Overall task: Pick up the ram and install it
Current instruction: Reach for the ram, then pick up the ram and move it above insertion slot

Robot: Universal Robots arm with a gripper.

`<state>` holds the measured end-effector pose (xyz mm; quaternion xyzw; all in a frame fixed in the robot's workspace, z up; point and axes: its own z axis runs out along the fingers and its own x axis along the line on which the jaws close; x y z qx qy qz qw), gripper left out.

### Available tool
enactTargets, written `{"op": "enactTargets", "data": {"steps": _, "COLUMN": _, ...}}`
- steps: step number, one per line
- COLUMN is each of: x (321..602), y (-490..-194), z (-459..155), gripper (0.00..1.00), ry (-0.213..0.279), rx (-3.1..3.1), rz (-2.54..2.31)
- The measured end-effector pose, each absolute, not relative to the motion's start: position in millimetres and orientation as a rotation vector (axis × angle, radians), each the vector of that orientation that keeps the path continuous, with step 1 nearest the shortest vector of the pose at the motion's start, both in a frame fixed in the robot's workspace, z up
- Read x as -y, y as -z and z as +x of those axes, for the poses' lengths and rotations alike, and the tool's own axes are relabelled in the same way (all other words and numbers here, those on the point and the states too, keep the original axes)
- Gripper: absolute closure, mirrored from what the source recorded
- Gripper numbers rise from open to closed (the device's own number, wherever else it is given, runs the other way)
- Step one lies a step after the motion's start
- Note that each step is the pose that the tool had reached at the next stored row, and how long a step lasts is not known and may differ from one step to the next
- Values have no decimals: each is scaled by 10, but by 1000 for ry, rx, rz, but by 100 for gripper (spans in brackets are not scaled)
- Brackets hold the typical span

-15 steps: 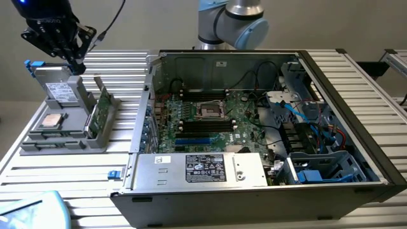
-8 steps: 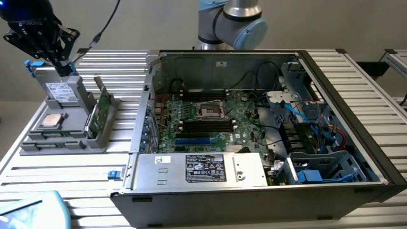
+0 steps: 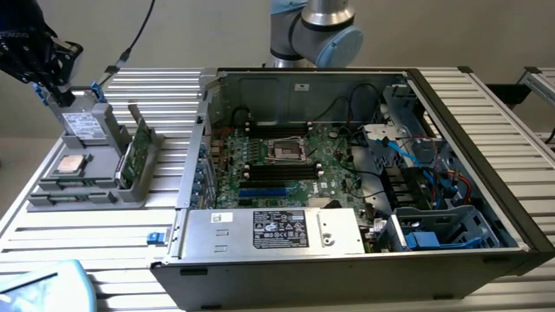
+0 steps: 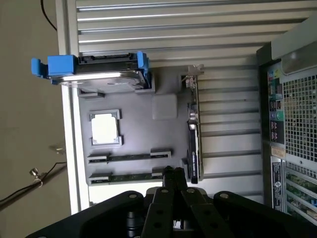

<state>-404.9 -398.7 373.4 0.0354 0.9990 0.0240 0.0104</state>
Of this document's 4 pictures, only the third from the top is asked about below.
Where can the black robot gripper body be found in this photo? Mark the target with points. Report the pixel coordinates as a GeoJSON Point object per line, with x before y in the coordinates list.
{"type": "Point", "coordinates": [22, 22]}

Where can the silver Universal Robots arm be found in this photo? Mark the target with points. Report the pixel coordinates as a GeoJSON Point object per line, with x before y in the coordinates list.
{"type": "Point", "coordinates": [313, 29]}

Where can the black RAM slot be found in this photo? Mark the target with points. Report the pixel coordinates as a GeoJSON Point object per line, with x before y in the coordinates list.
{"type": "Point", "coordinates": [281, 124]}
{"type": "Point", "coordinates": [285, 178]}
{"type": "Point", "coordinates": [281, 128]}
{"type": "Point", "coordinates": [285, 170]}
{"type": "Point", "coordinates": [281, 135]}
{"type": "Point", "coordinates": [285, 165]}
{"type": "Point", "coordinates": [281, 131]}
{"type": "Point", "coordinates": [285, 174]}

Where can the hard disk with blue tabs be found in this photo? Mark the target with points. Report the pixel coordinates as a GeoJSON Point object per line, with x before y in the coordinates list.
{"type": "Point", "coordinates": [85, 125]}

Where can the grey plastic parts rack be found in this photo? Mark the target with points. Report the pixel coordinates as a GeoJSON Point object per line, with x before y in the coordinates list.
{"type": "Point", "coordinates": [105, 156]}

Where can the silver CPU chip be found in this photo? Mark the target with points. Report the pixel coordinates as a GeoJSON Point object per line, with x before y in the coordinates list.
{"type": "Point", "coordinates": [73, 164]}

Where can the green graphics card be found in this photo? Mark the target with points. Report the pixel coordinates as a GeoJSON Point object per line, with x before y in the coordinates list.
{"type": "Point", "coordinates": [138, 152]}

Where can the blue plastic release latch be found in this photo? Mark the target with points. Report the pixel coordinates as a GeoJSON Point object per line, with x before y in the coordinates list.
{"type": "Point", "coordinates": [157, 238]}

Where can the black expansion slot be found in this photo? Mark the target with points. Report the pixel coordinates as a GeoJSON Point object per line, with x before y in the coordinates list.
{"type": "Point", "coordinates": [262, 185]}

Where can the blue expansion slot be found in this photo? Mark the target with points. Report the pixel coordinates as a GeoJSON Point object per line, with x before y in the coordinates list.
{"type": "Point", "coordinates": [262, 193]}

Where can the silver power supply unit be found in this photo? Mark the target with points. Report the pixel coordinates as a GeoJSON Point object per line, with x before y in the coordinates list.
{"type": "Point", "coordinates": [238, 234]}

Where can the light blue rounded cover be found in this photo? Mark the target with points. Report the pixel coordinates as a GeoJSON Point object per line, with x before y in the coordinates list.
{"type": "Point", "coordinates": [39, 289]}

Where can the silver chipset heatsink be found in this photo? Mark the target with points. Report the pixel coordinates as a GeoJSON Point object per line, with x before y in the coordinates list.
{"type": "Point", "coordinates": [318, 203]}

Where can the green motherboard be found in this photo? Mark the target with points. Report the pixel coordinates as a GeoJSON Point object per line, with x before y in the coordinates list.
{"type": "Point", "coordinates": [338, 177]}

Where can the silver metal drive cage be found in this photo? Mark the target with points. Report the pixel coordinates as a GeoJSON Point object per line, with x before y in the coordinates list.
{"type": "Point", "coordinates": [390, 130]}

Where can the black fan shroud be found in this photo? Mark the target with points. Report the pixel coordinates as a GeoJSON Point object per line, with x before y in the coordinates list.
{"type": "Point", "coordinates": [406, 188]}

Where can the open black PC case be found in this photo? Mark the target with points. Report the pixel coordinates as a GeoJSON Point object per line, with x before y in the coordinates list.
{"type": "Point", "coordinates": [330, 282]}

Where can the blue plastic connector block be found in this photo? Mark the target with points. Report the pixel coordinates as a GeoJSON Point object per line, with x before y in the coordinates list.
{"type": "Point", "coordinates": [423, 241]}

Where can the grey metal disk bay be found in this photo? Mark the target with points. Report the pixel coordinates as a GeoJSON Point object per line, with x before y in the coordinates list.
{"type": "Point", "coordinates": [460, 224]}

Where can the aluminium profile side table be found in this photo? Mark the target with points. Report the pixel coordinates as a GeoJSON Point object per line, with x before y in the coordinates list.
{"type": "Point", "coordinates": [542, 83]}

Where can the CPU socket with metal frame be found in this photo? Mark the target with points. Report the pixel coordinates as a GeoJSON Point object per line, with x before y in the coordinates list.
{"type": "Point", "coordinates": [285, 150]}

